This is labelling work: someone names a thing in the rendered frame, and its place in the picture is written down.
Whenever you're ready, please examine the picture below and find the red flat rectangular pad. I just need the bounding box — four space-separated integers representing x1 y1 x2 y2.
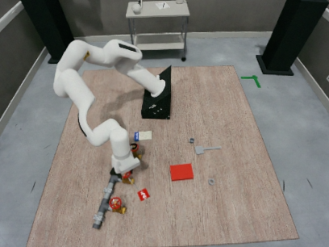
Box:
170 163 194 182

